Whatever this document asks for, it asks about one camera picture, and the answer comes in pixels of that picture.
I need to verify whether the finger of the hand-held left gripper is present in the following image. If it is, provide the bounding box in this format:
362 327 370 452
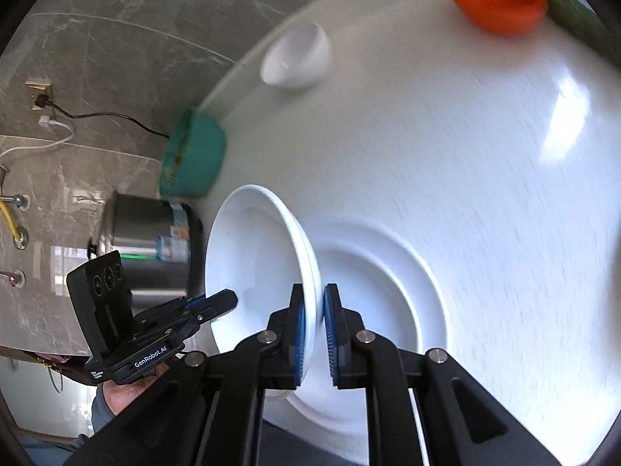
160 289 238 336
141 295 214 323

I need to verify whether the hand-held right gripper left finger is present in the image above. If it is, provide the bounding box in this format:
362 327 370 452
63 284 307 466

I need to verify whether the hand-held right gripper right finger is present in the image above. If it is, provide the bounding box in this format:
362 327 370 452
323 282 564 466

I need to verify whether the large white plate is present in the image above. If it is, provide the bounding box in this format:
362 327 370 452
286 217 449 440

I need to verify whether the white bowl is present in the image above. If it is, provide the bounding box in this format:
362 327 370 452
259 22 332 89

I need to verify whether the orange bowl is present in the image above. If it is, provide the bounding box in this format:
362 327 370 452
441 0 549 36

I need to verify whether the person's left hand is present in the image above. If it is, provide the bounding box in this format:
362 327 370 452
99 364 168 416

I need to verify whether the stainless steel cooker pot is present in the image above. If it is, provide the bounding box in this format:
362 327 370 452
87 191 203 309

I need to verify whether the green plastic bowl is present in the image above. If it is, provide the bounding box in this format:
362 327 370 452
158 105 227 198

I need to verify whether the yellow hose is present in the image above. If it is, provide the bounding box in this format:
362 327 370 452
0 199 25 248

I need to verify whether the black power cord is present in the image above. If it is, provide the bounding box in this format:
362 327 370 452
36 97 170 137

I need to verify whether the white charger cable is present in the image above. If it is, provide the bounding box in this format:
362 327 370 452
0 115 76 158

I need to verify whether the wall socket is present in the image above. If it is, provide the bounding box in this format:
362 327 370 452
25 78 55 110

